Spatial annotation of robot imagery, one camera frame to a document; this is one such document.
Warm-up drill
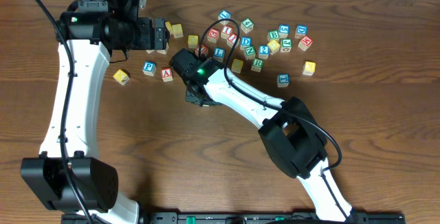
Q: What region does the yellow K block far left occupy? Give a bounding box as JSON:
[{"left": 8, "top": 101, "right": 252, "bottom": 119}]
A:
[{"left": 113, "top": 69, "right": 130, "bottom": 86}]

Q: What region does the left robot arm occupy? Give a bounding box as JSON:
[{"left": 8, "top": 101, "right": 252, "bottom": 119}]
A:
[{"left": 21, "top": 0, "right": 169, "bottom": 223}]

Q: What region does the green B block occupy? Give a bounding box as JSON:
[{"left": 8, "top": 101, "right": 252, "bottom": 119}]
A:
[{"left": 267, "top": 30, "right": 280, "bottom": 42}]

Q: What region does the blue P block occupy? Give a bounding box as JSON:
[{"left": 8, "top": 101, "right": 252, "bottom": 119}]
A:
[{"left": 142, "top": 61, "right": 157, "bottom": 76}]

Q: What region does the red i block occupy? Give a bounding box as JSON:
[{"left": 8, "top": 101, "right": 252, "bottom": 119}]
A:
[
  {"left": 221, "top": 25, "right": 233, "bottom": 39},
  {"left": 226, "top": 33, "right": 240, "bottom": 47}
]

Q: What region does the green 4 block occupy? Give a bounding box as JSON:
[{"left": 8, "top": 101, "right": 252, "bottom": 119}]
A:
[{"left": 241, "top": 18, "right": 254, "bottom": 34}]

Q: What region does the yellow O block front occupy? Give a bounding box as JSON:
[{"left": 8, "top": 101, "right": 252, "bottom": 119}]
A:
[{"left": 231, "top": 58, "right": 244, "bottom": 74}]

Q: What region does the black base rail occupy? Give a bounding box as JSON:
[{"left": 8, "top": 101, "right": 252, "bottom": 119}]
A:
[{"left": 61, "top": 211, "right": 406, "bottom": 224}]

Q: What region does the yellow block back right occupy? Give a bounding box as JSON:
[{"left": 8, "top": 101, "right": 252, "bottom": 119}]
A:
[{"left": 171, "top": 24, "right": 184, "bottom": 38}]

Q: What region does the red I block front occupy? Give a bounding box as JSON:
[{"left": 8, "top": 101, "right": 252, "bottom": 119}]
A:
[{"left": 226, "top": 33, "right": 240, "bottom": 47}]

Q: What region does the blue 5 block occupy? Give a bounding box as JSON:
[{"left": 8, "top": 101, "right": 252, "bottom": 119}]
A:
[{"left": 278, "top": 24, "right": 290, "bottom": 38}]

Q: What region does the yellow o block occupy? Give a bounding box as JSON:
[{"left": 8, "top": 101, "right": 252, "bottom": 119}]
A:
[
  {"left": 231, "top": 58, "right": 244, "bottom": 74},
  {"left": 188, "top": 34, "right": 199, "bottom": 49}
]

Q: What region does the blue L block back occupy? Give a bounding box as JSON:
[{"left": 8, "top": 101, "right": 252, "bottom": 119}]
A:
[{"left": 218, "top": 10, "right": 231, "bottom": 25}]

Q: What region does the red M block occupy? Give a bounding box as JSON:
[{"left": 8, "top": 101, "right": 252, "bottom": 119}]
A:
[{"left": 298, "top": 36, "right": 313, "bottom": 52}]

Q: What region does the blue D block right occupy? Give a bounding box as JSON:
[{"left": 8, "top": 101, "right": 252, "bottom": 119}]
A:
[{"left": 294, "top": 25, "right": 308, "bottom": 39}]

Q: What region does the blue 2 block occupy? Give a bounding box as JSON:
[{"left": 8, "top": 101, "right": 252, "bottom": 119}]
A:
[{"left": 258, "top": 45, "right": 270, "bottom": 59}]

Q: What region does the yellow k block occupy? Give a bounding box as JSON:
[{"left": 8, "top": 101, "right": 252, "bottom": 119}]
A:
[
  {"left": 302, "top": 61, "right": 316, "bottom": 76},
  {"left": 113, "top": 69, "right": 130, "bottom": 86}
]

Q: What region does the red U block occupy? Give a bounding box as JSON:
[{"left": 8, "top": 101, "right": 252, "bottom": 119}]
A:
[{"left": 195, "top": 44, "right": 209, "bottom": 57}]

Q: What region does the blue l block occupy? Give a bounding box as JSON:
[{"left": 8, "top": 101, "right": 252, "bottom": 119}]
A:
[
  {"left": 218, "top": 10, "right": 231, "bottom": 25},
  {"left": 213, "top": 47, "right": 226, "bottom": 63},
  {"left": 277, "top": 74, "right": 290, "bottom": 88}
]

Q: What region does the green J block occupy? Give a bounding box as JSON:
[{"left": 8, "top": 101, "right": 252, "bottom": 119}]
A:
[{"left": 280, "top": 38, "right": 292, "bottom": 53}]

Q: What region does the green R block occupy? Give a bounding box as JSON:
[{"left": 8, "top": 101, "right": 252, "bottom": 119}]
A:
[{"left": 251, "top": 58, "right": 264, "bottom": 72}]

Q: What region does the yellow block centre right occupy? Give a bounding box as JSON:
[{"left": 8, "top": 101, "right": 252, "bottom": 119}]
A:
[{"left": 267, "top": 40, "right": 281, "bottom": 55}]

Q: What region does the green N block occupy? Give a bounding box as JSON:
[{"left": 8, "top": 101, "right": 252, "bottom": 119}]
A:
[{"left": 243, "top": 46, "right": 256, "bottom": 60}]

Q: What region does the red I block back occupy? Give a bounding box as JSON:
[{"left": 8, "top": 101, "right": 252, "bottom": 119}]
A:
[{"left": 221, "top": 25, "right": 233, "bottom": 39}]

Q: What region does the yellow K block right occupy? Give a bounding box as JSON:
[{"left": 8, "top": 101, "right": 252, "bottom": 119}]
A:
[{"left": 302, "top": 61, "right": 316, "bottom": 76}]

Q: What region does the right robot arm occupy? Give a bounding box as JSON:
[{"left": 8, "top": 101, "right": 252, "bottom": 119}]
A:
[{"left": 169, "top": 49, "right": 353, "bottom": 222}]

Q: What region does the yellow block back left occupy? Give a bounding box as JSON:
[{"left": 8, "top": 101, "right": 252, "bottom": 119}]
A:
[{"left": 165, "top": 21, "right": 173, "bottom": 34}]

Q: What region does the red A block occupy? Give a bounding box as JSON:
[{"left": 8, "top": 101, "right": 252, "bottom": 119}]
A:
[{"left": 161, "top": 67, "right": 173, "bottom": 82}]

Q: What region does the red E block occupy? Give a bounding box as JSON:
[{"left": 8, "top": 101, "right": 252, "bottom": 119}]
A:
[{"left": 207, "top": 27, "right": 220, "bottom": 43}]

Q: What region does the blue d block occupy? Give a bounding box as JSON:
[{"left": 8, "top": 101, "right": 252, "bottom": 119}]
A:
[
  {"left": 240, "top": 36, "right": 252, "bottom": 50},
  {"left": 294, "top": 25, "right": 308, "bottom": 39}
]

